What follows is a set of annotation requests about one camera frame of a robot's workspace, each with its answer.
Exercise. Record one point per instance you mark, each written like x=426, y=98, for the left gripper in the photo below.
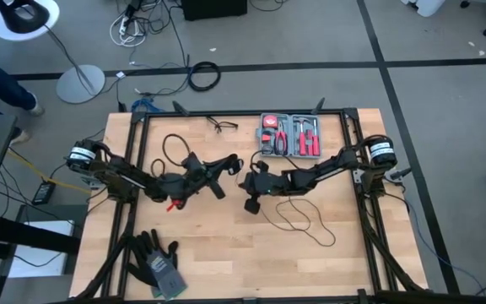
x=184, y=183

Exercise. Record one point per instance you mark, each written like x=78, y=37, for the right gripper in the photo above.
x=268, y=183

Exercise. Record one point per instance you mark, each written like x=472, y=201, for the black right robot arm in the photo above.
x=323, y=171

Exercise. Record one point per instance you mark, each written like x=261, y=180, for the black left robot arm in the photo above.
x=116, y=173

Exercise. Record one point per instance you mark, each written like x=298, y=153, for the black safety glasses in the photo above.
x=217, y=125

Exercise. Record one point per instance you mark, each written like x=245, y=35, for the small red hand tool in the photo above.
x=266, y=138

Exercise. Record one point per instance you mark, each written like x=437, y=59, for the grey plastic tool case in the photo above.
x=289, y=157

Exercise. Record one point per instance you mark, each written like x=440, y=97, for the red tape measure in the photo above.
x=270, y=121

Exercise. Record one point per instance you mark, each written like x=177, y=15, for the black work glove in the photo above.
x=142, y=253

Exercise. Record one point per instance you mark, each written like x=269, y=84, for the grey work glove with label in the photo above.
x=169, y=278

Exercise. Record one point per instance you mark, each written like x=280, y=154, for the black box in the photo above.
x=213, y=8

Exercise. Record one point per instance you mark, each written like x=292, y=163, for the white round-base stand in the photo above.
x=80, y=84

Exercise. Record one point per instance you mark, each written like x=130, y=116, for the white power strip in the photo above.
x=123, y=27

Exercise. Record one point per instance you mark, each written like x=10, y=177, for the black power adapter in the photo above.
x=44, y=193

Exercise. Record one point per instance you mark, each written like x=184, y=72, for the white panel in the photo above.
x=36, y=262

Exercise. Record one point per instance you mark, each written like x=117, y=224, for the black metal beam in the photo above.
x=23, y=236

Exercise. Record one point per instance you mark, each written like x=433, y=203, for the white plastic unit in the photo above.
x=426, y=6

